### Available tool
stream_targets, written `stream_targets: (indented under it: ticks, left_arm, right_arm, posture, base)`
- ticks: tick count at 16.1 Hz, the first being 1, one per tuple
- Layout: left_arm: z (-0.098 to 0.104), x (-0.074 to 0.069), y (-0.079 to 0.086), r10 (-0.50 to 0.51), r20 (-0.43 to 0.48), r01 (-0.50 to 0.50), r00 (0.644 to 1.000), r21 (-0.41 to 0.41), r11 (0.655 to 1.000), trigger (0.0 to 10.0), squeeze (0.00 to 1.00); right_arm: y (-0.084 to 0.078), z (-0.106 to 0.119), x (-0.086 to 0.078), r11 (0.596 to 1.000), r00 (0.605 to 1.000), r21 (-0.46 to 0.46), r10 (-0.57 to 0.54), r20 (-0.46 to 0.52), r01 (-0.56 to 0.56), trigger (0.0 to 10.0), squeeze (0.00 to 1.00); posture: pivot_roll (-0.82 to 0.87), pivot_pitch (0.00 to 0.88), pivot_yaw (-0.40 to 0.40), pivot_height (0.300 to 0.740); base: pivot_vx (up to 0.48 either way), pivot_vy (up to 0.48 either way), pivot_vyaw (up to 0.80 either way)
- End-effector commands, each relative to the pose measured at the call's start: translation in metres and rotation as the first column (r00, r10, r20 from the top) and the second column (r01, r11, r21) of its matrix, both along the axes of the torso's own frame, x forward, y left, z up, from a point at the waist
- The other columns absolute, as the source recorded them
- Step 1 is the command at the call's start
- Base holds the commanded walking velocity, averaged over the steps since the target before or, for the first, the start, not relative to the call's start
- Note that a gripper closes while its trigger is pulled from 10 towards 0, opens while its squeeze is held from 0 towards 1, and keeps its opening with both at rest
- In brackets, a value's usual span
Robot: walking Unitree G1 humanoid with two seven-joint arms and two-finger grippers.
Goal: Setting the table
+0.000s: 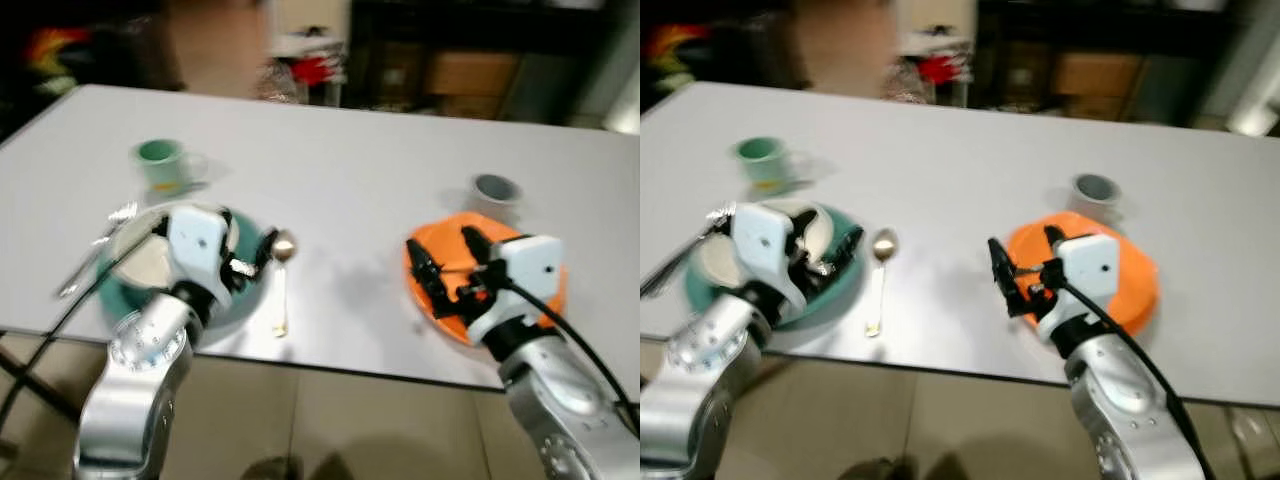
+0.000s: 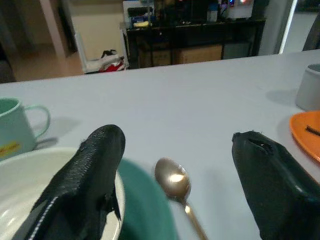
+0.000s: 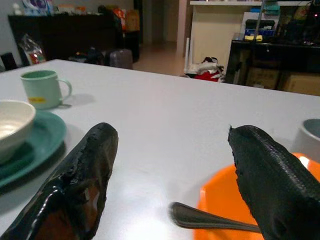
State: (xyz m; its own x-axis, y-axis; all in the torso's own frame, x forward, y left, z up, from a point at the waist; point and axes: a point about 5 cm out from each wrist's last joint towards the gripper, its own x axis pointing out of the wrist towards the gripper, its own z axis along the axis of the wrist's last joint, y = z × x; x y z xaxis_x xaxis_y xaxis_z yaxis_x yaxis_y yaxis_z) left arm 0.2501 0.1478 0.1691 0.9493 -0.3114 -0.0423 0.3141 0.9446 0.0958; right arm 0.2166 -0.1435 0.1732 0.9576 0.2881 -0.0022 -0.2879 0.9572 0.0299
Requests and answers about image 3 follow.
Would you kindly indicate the cream bowl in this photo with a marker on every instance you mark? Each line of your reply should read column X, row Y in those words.
column 12, row 130

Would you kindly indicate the grey suitcase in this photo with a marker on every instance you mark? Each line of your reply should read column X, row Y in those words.
column 119, row 58

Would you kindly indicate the teal plate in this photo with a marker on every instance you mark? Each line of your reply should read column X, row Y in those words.
column 46, row 135

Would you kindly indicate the red white clothes pile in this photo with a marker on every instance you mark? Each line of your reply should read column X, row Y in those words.
column 208, row 72

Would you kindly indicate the white counter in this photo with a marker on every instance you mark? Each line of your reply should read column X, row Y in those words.
column 212, row 30

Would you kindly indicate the grey white bowl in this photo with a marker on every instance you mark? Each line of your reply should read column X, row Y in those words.
column 306, row 142

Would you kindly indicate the black desk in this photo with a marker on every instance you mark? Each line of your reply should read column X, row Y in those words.
column 280, row 55

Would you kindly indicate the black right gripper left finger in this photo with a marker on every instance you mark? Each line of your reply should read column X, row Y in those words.
column 82, row 185

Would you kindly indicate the brown paper bag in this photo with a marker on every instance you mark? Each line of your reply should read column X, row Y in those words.
column 132, row 21

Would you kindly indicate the cardboard box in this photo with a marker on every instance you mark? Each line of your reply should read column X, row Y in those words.
column 262, row 77
column 302, row 83

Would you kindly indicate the clear plastic bag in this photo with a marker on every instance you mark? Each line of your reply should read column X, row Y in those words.
column 33, row 51

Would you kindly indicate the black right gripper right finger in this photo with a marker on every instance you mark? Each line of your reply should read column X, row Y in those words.
column 275, row 187

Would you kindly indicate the black blue toolbox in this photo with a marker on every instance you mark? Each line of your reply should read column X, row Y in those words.
column 260, row 27

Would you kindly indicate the dark wooden sideboard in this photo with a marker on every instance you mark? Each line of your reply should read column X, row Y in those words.
column 65, row 35

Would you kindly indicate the pale green mug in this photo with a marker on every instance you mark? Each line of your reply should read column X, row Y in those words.
column 41, row 90

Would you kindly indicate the black bag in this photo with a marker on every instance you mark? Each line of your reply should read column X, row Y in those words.
column 94, row 56

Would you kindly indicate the dark chair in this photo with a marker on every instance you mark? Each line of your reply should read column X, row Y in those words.
column 8, row 61

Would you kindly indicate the orange plate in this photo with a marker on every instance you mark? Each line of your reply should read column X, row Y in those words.
column 220, row 195

